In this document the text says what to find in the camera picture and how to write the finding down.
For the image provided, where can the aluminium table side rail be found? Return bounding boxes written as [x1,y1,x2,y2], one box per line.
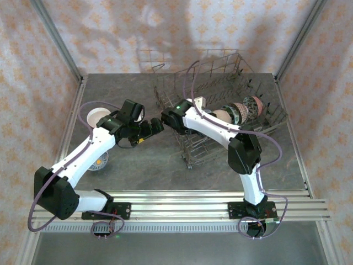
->
[44,77,89,199]

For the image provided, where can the plain beige bowl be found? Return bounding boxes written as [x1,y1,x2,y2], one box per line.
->
[211,109,233,125]

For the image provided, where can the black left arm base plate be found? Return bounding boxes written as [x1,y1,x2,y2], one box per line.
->
[81,202,131,221]

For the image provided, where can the blue patterned bowl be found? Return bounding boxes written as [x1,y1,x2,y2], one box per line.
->
[87,150,110,172]

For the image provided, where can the white bowl orange exterior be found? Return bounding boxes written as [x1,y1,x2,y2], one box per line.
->
[86,108,111,128]

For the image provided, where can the grey slotted cable duct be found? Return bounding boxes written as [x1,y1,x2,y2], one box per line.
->
[40,222,249,234]

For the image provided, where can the aluminium corner post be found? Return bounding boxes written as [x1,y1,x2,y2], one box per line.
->
[274,0,329,82]
[32,0,85,83]

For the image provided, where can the black floral bowl pink exterior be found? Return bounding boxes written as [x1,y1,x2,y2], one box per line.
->
[243,95,265,118]

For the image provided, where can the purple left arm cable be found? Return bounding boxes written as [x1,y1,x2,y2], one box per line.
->
[27,101,125,240]

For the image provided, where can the grey wire dish rack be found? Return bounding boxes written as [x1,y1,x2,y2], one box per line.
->
[152,51,288,171]

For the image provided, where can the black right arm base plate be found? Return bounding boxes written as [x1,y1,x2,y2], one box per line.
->
[227,201,277,220]

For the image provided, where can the black left camera cable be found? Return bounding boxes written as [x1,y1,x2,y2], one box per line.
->
[116,137,133,149]

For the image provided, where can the aluminium mounting rails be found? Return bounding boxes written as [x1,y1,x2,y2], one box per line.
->
[29,189,331,223]

